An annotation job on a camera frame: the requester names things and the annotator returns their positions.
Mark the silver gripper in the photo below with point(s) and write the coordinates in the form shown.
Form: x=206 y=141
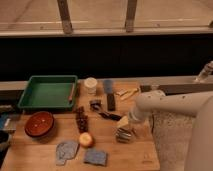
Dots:
x=125 y=135

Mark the black handled fork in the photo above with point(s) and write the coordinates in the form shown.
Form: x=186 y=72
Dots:
x=110 y=116

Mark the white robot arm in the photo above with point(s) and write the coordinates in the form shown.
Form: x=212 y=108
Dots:
x=198 y=106

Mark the brown stick in tray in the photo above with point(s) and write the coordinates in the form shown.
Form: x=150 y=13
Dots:
x=71 y=93

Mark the green plastic tray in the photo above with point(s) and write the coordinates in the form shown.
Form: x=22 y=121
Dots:
x=48 y=92

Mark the blue grey sponge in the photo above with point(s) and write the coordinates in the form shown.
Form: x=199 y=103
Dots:
x=95 y=157

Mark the red yellow apple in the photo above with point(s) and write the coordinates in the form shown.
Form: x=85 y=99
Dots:
x=86 y=140

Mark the pale wooden sticks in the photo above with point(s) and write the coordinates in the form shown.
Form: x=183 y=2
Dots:
x=125 y=94

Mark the small dark metal object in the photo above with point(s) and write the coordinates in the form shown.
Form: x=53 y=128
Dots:
x=95 y=105

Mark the bunch of dark grapes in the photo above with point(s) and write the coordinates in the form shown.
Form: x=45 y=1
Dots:
x=81 y=119

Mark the grey cloth left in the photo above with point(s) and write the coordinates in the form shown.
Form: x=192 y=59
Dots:
x=66 y=150

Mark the white plastic cup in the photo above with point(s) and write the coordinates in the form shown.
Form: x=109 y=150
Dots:
x=90 y=85

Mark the brown wooden bowl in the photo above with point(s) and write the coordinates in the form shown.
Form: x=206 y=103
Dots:
x=39 y=124

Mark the blue object at left edge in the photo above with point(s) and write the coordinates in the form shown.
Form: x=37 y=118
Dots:
x=8 y=122

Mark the cleaver with black handle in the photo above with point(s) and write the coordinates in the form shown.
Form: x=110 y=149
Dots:
x=108 y=89

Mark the right wooden post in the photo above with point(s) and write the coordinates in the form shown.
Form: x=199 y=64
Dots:
x=130 y=15

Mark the wooden post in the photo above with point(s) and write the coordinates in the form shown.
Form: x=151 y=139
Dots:
x=130 y=15
x=65 y=16

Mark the left wooden post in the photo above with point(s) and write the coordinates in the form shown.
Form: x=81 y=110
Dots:
x=65 y=16

